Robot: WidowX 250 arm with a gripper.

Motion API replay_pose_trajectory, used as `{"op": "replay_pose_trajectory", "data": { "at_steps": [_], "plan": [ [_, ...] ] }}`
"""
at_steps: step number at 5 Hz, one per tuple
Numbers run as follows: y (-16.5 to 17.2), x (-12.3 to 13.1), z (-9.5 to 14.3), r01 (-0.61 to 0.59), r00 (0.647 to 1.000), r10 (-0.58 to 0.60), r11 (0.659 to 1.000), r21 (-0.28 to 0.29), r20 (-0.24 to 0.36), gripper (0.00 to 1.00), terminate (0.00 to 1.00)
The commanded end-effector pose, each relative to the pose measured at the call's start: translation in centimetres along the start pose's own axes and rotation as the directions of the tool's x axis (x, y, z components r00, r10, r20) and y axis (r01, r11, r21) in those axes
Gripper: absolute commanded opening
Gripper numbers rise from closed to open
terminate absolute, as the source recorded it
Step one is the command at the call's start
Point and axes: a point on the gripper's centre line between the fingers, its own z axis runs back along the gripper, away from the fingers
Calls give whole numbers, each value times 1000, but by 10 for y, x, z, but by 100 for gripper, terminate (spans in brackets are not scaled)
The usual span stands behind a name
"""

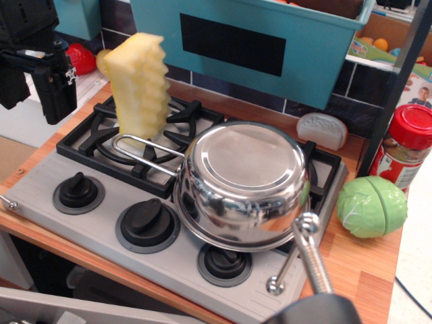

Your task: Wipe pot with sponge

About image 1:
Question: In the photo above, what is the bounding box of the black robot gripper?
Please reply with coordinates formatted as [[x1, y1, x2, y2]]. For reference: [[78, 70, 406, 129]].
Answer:
[[1, 1, 77, 125]]

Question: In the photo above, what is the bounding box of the yellow wavy sponge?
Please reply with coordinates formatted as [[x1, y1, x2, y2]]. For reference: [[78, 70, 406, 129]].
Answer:
[[104, 32, 171, 140]]

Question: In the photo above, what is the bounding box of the upside-down steel pot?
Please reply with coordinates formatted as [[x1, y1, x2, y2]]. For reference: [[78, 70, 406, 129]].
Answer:
[[112, 120, 312, 253]]

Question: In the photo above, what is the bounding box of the red toy strawberry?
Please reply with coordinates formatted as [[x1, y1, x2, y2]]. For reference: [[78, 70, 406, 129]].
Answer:
[[66, 43, 96, 76]]

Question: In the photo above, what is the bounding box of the yellow toy fruit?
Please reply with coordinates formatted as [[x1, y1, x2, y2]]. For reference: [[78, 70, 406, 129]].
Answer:
[[96, 49, 111, 76]]

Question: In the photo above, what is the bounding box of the small teal bin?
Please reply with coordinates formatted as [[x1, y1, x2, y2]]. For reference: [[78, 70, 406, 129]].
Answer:
[[53, 0, 102, 41]]

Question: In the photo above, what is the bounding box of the left black stove knob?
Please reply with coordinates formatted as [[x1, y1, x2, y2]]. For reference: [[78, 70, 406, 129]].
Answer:
[[53, 172, 105, 215]]

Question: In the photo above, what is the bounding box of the black stove knob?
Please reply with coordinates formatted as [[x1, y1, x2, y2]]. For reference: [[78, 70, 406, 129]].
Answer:
[[197, 244, 252, 288], [115, 198, 181, 254], [53, 172, 105, 215]]

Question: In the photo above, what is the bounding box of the chrome rod left edge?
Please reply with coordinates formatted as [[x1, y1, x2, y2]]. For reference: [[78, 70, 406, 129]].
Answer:
[[0, 194, 19, 211]]

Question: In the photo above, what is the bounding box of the black burner grate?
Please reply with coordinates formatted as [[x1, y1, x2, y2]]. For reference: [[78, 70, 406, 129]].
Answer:
[[57, 98, 346, 213]]

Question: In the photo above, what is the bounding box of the grey toy stove top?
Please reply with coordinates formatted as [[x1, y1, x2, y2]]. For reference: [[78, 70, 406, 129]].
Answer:
[[6, 147, 306, 323]]

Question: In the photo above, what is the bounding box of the middle black stove knob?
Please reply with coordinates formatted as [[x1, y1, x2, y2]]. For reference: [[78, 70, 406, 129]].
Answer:
[[115, 198, 181, 254]]

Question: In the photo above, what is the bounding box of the right black stove knob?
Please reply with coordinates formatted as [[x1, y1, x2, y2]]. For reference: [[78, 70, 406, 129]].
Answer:
[[197, 244, 252, 288]]

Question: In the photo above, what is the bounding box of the large teal plastic bin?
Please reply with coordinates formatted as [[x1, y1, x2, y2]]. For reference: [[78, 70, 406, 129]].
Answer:
[[131, 1, 374, 109]]

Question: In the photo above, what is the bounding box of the white toy bread slice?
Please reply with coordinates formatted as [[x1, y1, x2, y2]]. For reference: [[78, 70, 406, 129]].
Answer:
[[296, 113, 348, 151]]

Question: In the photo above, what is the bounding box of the cardboard box of toys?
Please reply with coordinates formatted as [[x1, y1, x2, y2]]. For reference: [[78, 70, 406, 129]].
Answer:
[[348, 13, 410, 64]]

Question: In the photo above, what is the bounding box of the green toy cabbage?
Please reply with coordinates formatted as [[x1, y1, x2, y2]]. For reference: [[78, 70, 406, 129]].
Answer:
[[337, 176, 408, 238]]

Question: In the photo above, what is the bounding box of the black clamp base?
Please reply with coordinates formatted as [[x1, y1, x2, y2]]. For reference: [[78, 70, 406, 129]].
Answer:
[[265, 294, 362, 323]]

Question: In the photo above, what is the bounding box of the red-lidded spice jar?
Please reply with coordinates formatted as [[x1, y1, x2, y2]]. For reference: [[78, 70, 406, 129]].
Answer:
[[369, 104, 431, 192]]

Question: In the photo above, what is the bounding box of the toy packaging box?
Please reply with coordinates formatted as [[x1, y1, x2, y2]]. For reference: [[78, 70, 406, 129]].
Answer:
[[397, 63, 431, 109]]

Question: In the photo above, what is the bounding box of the dark metal frame post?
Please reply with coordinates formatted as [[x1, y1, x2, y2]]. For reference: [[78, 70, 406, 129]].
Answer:
[[356, 1, 431, 177]]

